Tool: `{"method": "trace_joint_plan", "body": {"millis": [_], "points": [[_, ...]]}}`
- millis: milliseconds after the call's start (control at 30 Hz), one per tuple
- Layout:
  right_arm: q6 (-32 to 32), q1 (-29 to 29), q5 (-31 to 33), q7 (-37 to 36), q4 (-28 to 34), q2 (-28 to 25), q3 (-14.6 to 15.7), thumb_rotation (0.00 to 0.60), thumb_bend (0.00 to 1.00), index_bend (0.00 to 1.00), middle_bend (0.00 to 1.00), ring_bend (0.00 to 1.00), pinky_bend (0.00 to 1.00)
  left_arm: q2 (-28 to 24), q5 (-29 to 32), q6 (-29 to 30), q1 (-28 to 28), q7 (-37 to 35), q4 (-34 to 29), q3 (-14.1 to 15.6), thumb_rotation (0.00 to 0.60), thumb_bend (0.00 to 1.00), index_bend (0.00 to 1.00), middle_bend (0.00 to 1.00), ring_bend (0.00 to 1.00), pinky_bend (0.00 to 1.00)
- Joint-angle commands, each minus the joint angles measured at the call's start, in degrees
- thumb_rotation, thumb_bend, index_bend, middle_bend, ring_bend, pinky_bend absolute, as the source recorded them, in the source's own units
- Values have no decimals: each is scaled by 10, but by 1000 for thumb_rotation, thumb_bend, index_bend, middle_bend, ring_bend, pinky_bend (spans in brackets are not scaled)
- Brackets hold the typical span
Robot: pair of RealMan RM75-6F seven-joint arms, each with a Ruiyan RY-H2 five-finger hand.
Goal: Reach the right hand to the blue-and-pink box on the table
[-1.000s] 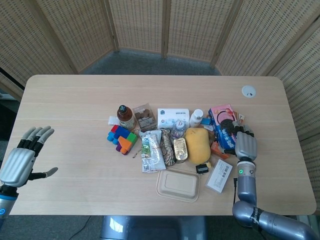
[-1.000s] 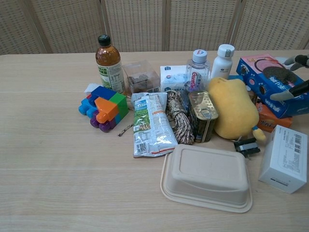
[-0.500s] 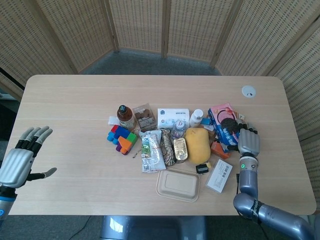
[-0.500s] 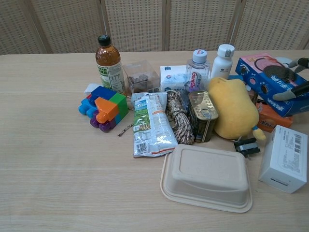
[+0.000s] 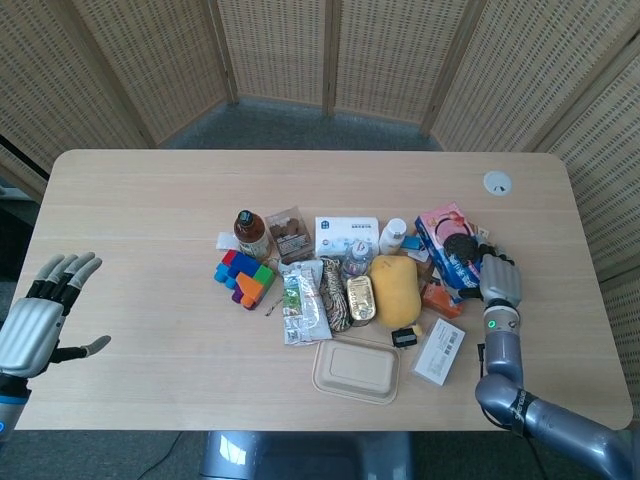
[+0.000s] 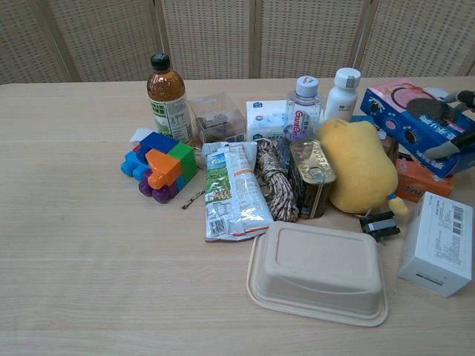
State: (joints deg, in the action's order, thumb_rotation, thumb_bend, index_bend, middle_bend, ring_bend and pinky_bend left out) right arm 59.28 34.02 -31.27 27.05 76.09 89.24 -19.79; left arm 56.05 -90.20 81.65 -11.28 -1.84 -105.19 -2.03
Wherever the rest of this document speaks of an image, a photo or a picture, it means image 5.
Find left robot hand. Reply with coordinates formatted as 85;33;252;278
0;251;113;380

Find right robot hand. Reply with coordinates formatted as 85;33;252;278
456;241;524;306

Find pink and blue cookie box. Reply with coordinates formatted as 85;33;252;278
414;201;489;304

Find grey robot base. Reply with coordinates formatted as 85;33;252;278
199;429;417;480

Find orange snack packet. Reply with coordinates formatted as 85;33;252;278
419;280;464;320

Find white box with barcode label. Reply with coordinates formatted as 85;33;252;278
410;316;467;388

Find yellow plush toy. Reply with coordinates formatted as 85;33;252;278
368;254;427;337

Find black binder clip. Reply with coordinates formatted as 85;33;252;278
390;325;419;349

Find white pill bottle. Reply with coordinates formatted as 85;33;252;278
378;217;408;257

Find gold rectangular tin can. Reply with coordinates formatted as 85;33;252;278
345;274;378;328

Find small clear water bottle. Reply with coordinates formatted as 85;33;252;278
341;240;374;279

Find white tissue pack blue print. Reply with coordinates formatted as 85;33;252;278
313;215;380;256

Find patterned snack bag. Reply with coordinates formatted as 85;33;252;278
319;255;352;334

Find beige pulp lunch box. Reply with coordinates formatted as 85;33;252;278
311;338;402;404

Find white green snack bag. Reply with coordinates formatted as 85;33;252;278
277;259;333;348

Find clear box of brown snacks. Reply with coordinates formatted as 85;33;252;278
264;206;313;262

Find colourful toy building blocks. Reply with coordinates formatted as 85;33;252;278
214;249;278;312

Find brown tea bottle green label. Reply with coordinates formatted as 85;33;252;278
233;209;272;262

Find woven folding screen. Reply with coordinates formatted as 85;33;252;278
0;0;640;282

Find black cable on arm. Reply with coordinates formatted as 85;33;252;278
476;341;532;442

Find white table cable grommet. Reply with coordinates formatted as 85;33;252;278
482;170;515;198

